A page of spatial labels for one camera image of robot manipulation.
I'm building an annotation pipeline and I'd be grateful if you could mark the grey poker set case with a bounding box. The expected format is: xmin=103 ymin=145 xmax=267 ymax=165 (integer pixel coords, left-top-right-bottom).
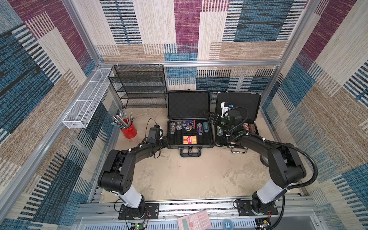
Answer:
xmin=167 ymin=90 xmax=215 ymax=158

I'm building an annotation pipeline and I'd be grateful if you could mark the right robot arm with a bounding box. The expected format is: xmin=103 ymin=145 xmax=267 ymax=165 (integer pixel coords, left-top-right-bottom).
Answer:
xmin=209 ymin=110 xmax=318 ymax=215

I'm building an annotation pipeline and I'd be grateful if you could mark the orange playing card deck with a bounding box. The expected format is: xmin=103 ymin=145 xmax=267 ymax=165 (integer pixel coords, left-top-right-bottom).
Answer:
xmin=183 ymin=135 xmax=197 ymax=145

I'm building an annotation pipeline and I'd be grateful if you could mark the white red poker chip stack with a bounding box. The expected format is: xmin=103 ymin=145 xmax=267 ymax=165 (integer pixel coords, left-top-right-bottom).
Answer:
xmin=170 ymin=122 xmax=176 ymax=135

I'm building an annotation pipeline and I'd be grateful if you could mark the brown poker chip stack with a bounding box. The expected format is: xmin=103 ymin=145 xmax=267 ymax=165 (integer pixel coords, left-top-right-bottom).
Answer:
xmin=248 ymin=124 xmax=257 ymax=134

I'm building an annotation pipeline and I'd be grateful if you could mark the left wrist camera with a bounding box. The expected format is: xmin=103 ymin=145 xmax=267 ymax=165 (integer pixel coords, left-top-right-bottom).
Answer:
xmin=146 ymin=125 xmax=161 ymax=144

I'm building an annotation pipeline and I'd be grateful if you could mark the black poker set case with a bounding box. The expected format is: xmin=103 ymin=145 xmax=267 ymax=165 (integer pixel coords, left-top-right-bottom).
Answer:
xmin=215 ymin=92 xmax=261 ymax=151

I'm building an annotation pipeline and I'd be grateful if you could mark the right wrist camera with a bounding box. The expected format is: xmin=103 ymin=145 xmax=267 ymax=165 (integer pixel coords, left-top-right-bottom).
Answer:
xmin=220 ymin=102 xmax=242 ymax=125

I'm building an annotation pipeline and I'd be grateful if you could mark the teal poker chip stack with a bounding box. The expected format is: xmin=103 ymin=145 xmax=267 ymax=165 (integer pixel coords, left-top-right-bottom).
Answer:
xmin=203 ymin=122 xmax=209 ymax=133

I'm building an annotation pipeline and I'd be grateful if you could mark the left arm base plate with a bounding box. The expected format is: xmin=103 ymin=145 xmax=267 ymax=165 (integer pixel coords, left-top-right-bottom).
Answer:
xmin=118 ymin=203 xmax=160 ymax=220

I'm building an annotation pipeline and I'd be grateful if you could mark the pink calculator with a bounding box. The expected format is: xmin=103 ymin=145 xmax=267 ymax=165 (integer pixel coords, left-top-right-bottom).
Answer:
xmin=177 ymin=210 xmax=211 ymax=230

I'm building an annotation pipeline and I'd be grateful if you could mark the blue tape roll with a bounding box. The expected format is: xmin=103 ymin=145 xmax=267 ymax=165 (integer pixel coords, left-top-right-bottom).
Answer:
xmin=222 ymin=219 xmax=234 ymax=230

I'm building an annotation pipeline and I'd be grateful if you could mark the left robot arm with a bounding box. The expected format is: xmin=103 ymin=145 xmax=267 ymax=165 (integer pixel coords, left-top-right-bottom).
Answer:
xmin=97 ymin=136 xmax=168 ymax=209

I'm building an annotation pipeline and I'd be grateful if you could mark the white mesh wall basket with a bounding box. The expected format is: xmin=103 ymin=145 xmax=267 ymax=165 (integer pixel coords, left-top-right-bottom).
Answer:
xmin=63 ymin=69 xmax=111 ymax=129

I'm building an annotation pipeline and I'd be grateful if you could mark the purple poker chip stack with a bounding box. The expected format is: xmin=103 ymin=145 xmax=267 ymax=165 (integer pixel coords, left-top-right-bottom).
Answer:
xmin=196 ymin=123 xmax=204 ymax=136

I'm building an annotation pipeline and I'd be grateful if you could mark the black mesh shelf rack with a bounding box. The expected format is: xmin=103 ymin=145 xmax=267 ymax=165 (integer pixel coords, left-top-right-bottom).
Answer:
xmin=109 ymin=64 xmax=167 ymax=108

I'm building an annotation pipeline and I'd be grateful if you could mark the grey tape roll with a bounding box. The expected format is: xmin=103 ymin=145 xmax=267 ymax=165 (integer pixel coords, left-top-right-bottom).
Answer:
xmin=260 ymin=155 xmax=269 ymax=167

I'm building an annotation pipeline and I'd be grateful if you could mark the red triangle dealer marker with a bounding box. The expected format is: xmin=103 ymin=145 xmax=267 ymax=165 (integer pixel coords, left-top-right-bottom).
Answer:
xmin=187 ymin=120 xmax=196 ymax=129

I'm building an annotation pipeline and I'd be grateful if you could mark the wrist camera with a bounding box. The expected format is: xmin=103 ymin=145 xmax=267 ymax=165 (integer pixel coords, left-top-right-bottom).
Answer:
xmin=146 ymin=125 xmax=161 ymax=144
xmin=220 ymin=102 xmax=242 ymax=125

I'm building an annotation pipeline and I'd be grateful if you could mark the red metal pencil bucket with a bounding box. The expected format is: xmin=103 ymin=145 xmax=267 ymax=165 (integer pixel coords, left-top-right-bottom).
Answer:
xmin=120 ymin=119 xmax=138 ymax=139

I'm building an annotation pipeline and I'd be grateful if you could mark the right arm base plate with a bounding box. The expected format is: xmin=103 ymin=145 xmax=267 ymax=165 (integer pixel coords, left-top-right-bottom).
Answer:
xmin=233 ymin=199 xmax=279 ymax=216

